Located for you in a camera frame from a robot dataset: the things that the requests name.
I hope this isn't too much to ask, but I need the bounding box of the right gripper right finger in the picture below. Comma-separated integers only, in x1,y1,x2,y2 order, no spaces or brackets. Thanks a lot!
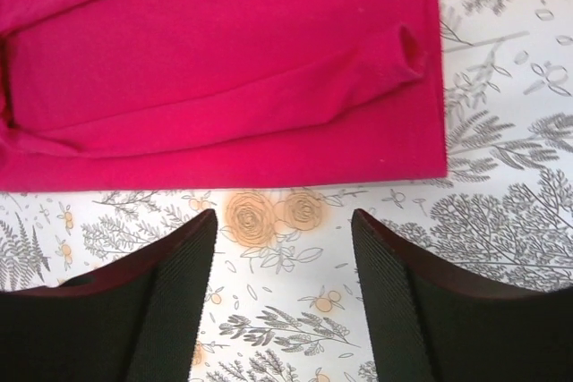
351,209,572,382

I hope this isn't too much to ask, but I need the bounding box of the magenta pink t-shirt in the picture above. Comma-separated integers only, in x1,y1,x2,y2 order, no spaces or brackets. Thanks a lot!
1,0,448,191

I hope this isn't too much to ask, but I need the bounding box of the floral patterned table mat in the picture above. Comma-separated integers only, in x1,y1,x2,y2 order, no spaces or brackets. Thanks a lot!
1,0,572,381

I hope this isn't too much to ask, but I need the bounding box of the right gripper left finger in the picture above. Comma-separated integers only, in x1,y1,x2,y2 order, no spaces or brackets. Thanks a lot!
1,209,218,381

